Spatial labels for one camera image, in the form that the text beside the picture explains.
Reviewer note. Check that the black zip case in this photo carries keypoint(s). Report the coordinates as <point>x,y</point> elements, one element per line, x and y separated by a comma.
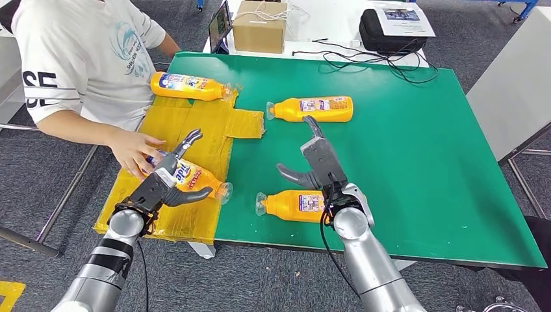
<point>374,38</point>

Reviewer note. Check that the black bag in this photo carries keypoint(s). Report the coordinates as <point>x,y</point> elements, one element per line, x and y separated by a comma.
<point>6,15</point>

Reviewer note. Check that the pale grey table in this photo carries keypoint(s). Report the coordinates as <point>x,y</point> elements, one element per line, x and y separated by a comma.
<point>512,86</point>

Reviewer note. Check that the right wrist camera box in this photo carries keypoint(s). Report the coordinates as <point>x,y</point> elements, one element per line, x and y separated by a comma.
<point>325,166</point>

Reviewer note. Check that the person's right forearm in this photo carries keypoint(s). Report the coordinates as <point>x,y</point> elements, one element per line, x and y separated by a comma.
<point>77,129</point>

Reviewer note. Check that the yellow taped cardboard mat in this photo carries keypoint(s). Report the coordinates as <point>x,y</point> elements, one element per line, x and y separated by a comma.
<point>198,125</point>

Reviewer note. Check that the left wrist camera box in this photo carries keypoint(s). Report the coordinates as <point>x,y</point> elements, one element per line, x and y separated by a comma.
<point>146,194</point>

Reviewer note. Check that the chrome metal frame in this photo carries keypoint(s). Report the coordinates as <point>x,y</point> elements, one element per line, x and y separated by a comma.
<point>495,306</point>

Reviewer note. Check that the white table foot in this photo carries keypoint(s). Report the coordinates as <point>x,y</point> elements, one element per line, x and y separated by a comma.
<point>202,251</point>
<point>407,265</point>

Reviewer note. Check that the yellow floor tape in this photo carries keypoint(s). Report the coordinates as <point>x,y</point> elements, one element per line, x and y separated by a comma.
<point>9,295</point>

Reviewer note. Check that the brown cardboard box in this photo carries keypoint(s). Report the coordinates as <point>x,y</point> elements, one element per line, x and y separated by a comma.
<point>259,29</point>

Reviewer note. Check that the small white adapter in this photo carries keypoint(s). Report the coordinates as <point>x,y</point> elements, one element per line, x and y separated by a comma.
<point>355,42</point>

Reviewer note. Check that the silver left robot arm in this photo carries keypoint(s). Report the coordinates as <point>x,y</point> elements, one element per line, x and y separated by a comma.
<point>112,258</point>

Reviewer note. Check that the person's right hand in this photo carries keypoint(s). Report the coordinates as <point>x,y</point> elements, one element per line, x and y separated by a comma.
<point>131,153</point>

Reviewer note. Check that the orange plastic detergent bottle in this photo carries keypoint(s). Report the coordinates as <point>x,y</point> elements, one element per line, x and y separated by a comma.
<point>193,88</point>
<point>284,206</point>
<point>292,110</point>
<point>196,178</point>

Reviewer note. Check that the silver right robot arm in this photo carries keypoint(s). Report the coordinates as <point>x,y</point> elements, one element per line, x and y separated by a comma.
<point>366,258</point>

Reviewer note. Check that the person's left forearm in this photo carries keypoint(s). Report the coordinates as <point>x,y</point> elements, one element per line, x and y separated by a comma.
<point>170,45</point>

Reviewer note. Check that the white table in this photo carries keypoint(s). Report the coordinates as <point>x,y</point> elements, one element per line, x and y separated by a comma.
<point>327,21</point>

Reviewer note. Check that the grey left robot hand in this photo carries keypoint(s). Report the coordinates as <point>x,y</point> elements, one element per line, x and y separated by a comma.
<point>189,197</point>

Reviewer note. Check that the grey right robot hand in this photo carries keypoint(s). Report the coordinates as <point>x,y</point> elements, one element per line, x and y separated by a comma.
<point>301,181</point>

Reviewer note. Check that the grey metal table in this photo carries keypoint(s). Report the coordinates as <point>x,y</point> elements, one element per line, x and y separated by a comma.
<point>8,86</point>

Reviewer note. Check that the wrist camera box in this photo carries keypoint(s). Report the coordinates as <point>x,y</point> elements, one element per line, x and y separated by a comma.
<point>325,166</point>
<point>146,194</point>

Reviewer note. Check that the blue metal post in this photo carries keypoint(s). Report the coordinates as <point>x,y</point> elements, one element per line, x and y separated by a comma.
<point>199,4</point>

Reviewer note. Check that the white printed paper sheet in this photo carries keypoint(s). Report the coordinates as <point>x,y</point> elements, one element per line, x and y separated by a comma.
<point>405,23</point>

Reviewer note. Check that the black tablet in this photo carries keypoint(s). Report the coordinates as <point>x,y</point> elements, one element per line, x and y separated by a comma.
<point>219,25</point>

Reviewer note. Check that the blue metal frame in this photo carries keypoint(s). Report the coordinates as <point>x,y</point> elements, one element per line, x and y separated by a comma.
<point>525,6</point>

